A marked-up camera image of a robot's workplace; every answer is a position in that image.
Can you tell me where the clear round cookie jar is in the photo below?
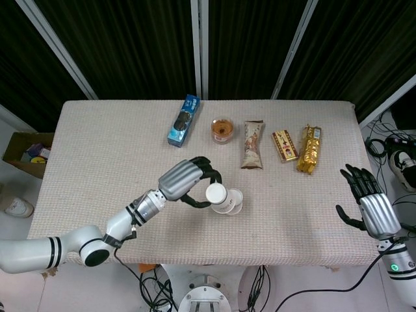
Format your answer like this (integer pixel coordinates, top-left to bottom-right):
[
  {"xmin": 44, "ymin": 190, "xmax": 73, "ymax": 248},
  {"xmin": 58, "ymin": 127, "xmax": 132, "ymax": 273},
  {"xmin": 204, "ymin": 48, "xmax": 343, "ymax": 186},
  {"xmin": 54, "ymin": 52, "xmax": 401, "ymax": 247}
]
[{"xmin": 210, "ymin": 118, "xmax": 236, "ymax": 144}]

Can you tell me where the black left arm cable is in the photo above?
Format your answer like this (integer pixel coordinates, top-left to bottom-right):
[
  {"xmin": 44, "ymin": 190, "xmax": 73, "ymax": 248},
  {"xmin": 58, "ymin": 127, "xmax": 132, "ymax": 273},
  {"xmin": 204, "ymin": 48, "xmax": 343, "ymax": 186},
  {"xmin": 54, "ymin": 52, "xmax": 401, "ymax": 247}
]
[{"xmin": 112, "ymin": 224, "xmax": 178, "ymax": 312}]

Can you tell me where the grey upright frame pole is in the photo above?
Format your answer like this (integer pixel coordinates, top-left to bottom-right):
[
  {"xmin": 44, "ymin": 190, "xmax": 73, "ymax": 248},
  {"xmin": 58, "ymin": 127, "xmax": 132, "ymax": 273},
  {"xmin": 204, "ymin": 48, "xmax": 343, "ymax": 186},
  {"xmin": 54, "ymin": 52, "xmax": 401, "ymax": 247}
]
[{"xmin": 190, "ymin": 0, "xmax": 209, "ymax": 100}]

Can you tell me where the blue cookie box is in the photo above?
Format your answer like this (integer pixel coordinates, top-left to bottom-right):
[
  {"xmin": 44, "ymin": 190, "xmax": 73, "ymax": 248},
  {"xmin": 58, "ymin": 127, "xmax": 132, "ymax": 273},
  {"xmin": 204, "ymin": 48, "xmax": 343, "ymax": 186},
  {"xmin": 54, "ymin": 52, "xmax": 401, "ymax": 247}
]
[{"xmin": 166, "ymin": 94, "xmax": 200, "ymax": 149}]

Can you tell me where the brown cardboard box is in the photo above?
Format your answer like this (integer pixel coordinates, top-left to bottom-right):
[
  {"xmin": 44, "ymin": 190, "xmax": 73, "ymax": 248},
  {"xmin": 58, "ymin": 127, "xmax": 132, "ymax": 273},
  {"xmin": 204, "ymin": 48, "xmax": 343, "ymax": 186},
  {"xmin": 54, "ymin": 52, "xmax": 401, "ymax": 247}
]
[{"xmin": 2, "ymin": 131, "xmax": 55, "ymax": 179}]

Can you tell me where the black white sneaker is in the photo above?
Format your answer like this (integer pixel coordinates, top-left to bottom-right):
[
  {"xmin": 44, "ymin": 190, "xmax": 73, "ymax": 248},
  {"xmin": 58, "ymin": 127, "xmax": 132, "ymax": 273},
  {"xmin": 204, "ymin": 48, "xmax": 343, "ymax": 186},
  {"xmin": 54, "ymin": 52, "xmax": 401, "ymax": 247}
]
[{"xmin": 389, "ymin": 149, "xmax": 416, "ymax": 192}]

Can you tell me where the gold foil snack packet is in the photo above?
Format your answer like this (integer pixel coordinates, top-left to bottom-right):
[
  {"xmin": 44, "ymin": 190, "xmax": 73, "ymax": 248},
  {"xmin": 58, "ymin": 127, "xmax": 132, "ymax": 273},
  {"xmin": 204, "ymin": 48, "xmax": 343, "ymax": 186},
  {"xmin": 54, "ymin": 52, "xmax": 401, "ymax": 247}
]
[{"xmin": 296, "ymin": 124, "xmax": 324, "ymax": 176}]

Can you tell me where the grey slanted frame pole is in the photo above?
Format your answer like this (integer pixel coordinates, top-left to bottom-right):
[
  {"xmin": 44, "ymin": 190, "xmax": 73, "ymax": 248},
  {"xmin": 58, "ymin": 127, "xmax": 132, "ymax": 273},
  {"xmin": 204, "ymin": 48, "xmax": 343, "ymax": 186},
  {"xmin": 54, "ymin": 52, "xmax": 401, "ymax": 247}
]
[
  {"xmin": 271, "ymin": 0, "xmax": 322, "ymax": 100},
  {"xmin": 358, "ymin": 73, "xmax": 416, "ymax": 128},
  {"xmin": 15, "ymin": 0, "xmax": 99, "ymax": 101}
]

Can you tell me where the yellow red snack box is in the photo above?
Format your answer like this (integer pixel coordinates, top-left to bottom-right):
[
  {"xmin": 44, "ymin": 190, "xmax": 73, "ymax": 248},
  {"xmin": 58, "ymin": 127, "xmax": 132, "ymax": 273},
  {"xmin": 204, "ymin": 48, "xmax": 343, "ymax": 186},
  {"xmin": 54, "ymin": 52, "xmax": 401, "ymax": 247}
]
[{"xmin": 271, "ymin": 129, "xmax": 300, "ymax": 164}]

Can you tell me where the white shoe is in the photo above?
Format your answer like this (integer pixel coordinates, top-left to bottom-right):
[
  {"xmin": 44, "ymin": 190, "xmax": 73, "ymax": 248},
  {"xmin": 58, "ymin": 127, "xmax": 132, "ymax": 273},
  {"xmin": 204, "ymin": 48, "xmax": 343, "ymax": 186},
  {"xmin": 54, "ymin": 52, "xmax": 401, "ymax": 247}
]
[{"xmin": 4, "ymin": 196, "xmax": 35, "ymax": 219}]

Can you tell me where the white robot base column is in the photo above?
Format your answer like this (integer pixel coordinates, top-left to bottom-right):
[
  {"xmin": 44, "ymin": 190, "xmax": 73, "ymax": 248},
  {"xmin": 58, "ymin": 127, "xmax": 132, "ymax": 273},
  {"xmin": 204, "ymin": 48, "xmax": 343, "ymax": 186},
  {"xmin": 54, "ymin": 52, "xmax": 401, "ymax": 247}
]
[{"xmin": 177, "ymin": 274, "xmax": 233, "ymax": 312}]

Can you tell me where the white paper cup blue band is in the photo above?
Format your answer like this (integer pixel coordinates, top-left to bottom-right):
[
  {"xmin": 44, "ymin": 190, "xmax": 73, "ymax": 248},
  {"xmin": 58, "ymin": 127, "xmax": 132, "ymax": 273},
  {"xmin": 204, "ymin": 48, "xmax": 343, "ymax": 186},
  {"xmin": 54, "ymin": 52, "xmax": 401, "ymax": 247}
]
[
  {"xmin": 227, "ymin": 188, "xmax": 244, "ymax": 214},
  {"xmin": 205, "ymin": 183, "xmax": 232, "ymax": 214},
  {"xmin": 213, "ymin": 206, "xmax": 243, "ymax": 216}
]

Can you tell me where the beige brown snack packet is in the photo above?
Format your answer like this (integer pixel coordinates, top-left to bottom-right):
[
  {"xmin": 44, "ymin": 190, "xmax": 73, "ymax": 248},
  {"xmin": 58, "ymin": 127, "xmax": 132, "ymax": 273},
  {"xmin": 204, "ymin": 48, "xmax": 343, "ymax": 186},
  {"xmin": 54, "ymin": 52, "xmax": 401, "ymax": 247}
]
[{"xmin": 240, "ymin": 120, "xmax": 265, "ymax": 171}]

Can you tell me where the dark green curtain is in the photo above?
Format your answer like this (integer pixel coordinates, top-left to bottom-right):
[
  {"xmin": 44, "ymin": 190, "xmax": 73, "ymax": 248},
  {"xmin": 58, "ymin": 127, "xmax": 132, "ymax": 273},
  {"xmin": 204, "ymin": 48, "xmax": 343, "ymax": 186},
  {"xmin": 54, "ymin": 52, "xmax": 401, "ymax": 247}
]
[{"xmin": 0, "ymin": 0, "xmax": 416, "ymax": 133}]

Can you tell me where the beige waffle-weave tablecloth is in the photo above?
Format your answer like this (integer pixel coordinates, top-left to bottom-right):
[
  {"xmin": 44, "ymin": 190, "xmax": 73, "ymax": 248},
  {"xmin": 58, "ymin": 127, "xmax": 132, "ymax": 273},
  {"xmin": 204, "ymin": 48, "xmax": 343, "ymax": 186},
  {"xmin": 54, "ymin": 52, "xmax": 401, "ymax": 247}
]
[{"xmin": 27, "ymin": 99, "xmax": 380, "ymax": 268}]

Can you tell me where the black floor cable tangle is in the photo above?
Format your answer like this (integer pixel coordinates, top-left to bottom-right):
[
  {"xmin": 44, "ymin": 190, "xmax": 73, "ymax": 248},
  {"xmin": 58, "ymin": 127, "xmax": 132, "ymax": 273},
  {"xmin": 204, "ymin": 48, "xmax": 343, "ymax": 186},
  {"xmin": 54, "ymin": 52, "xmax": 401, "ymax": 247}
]
[{"xmin": 365, "ymin": 110, "xmax": 416, "ymax": 170}]

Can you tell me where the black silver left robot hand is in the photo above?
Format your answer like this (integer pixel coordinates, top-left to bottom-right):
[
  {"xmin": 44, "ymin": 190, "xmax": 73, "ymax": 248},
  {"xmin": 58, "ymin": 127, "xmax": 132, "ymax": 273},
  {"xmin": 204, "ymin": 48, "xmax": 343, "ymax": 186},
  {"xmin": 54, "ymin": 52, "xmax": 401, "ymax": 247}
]
[{"xmin": 158, "ymin": 156, "xmax": 224, "ymax": 209}]

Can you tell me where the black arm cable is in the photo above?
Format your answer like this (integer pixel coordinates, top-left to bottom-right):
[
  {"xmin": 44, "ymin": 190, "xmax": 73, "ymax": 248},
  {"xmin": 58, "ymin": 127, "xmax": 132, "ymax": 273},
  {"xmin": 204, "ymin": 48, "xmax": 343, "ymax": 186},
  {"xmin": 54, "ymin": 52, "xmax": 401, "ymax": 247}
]
[
  {"xmin": 112, "ymin": 224, "xmax": 178, "ymax": 312},
  {"xmin": 278, "ymin": 236, "xmax": 409, "ymax": 312}
]

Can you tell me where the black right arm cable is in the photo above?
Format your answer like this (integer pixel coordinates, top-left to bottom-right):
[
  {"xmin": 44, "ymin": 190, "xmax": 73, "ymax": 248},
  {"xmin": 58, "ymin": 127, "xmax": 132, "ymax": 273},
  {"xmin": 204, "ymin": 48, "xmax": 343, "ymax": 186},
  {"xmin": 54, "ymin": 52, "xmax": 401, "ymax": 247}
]
[{"xmin": 278, "ymin": 236, "xmax": 409, "ymax": 312}]

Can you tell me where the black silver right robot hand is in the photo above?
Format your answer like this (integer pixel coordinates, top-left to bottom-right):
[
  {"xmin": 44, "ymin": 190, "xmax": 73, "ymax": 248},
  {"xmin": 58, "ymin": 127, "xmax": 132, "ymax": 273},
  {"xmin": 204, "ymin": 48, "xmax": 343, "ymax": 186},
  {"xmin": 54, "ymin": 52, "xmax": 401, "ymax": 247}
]
[{"xmin": 335, "ymin": 164, "xmax": 402, "ymax": 241}]

